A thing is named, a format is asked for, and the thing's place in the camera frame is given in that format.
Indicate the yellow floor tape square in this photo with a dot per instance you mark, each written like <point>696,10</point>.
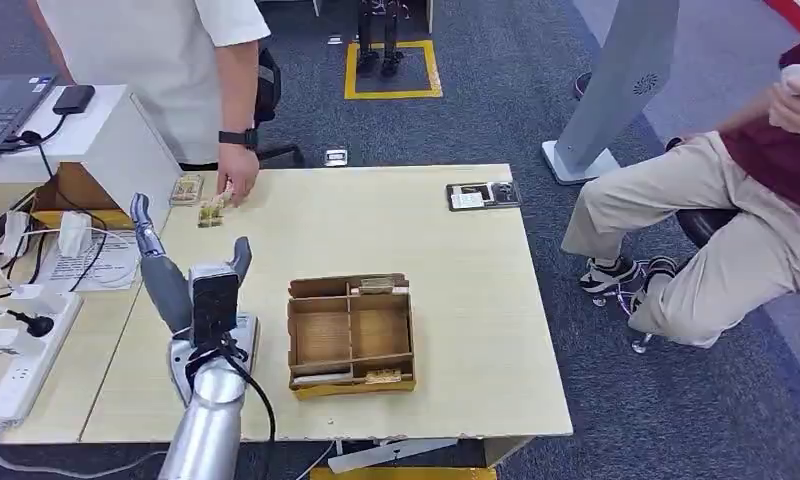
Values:
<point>392,94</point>

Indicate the pale card in box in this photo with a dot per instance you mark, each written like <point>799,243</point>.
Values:
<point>320,379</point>

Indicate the black plug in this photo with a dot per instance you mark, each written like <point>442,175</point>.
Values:
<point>39,325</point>

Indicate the standing person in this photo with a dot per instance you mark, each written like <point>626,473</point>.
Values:
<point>135,66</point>

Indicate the seated person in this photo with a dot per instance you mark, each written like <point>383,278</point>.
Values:
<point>718,199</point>

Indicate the black white sneaker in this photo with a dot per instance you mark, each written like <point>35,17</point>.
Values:
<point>655,272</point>
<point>605,275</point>

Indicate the small silver floor socket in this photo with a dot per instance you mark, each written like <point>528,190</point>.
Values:
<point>334,40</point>

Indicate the card pile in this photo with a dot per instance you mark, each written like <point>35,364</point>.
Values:
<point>210,213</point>

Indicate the black power adapter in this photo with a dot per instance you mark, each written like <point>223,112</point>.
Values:
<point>74,99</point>

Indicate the brown card stack in box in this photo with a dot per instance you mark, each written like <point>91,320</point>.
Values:
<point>383,377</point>

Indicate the white desk shelf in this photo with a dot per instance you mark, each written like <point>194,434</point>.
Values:
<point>132,146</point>

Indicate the grey floor stand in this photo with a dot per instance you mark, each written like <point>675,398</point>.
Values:
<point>612,86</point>

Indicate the card stack on table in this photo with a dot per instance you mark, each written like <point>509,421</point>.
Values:
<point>186,190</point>

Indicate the red floor strip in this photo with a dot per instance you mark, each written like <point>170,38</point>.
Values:
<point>794,14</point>

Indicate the large silver floor socket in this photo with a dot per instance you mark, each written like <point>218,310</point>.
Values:
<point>336,158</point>

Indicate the yellow bar under table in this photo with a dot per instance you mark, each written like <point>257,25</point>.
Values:
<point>400,474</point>

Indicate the brown cardboard box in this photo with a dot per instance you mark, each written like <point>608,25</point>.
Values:
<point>72,189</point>

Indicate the seated person's hand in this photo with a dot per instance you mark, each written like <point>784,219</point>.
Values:
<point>797,109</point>

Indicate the black office chair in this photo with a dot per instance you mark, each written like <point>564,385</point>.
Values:
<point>271,86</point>

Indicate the pale bracket under table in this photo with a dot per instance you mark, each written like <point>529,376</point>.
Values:
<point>387,454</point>

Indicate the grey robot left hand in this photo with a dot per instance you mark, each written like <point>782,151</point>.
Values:
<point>165,291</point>

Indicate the black wristwatch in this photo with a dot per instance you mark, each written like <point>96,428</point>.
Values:
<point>238,138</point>

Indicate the printed paper sheet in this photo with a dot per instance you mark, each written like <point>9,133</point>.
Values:
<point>112,262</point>

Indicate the white card in tray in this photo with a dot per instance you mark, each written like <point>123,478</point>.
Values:
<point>467,201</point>

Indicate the black flat tray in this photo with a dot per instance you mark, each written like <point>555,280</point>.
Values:
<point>502,194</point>

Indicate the white power strip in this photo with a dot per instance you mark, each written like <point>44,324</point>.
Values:
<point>19,384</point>

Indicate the black background robot legs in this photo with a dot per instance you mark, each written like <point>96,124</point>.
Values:
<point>390,40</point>

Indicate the black stool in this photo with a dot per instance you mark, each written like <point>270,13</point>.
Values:
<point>701,225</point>

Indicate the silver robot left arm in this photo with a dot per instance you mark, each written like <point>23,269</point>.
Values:
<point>204,430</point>

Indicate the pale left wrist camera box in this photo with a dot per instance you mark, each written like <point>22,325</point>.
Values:
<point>214,305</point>

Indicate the card stack in narrow compartment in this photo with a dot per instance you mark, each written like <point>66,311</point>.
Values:
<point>377,285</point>

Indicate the standing person's left hand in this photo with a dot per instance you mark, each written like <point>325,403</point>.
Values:
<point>240,172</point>

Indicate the wooden compartment box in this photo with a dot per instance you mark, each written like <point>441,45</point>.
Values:
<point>350,338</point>

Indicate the white charger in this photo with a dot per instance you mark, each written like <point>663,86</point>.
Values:
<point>13,235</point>
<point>74,233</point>

